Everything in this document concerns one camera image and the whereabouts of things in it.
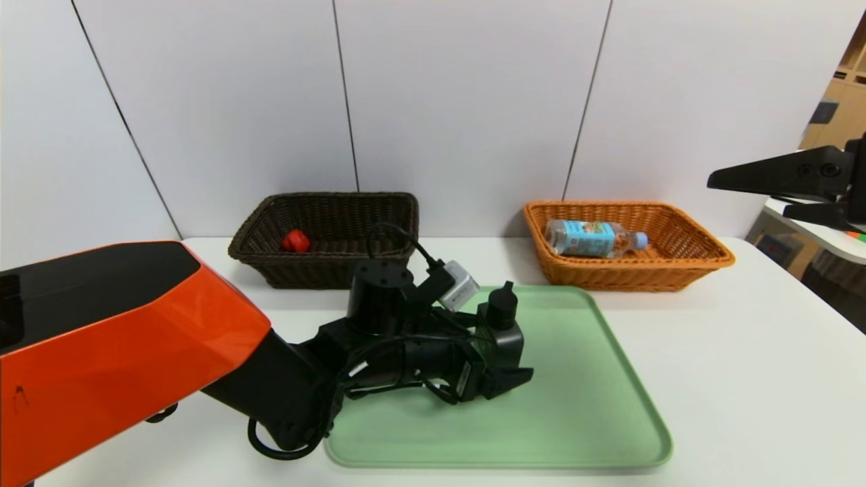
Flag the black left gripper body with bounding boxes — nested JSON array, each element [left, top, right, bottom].
[[400, 339, 488, 403]]

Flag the black bottle with green label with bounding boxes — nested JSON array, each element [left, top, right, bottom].
[[474, 281, 526, 379]]

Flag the clear water bottle blue cap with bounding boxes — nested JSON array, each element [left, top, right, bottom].
[[545, 219, 649, 259]]

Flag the dark brown wicker basket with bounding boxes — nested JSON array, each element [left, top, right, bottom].
[[228, 192, 420, 289]]

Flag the orange wicker basket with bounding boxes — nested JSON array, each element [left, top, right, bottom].
[[522, 201, 736, 293]]

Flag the light green plastic tray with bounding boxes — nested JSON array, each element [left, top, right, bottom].
[[325, 285, 673, 469]]

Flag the dark brown bin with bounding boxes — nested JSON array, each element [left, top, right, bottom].
[[802, 250, 866, 335]]

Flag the white side table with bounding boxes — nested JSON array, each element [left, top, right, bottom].
[[763, 198, 866, 266]]

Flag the wooden shelf cabinet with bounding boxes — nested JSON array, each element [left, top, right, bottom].
[[800, 14, 866, 149]]

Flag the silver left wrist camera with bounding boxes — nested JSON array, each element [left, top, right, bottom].
[[438, 260, 480, 312]]

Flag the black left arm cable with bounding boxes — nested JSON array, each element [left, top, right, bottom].
[[247, 222, 488, 461]]

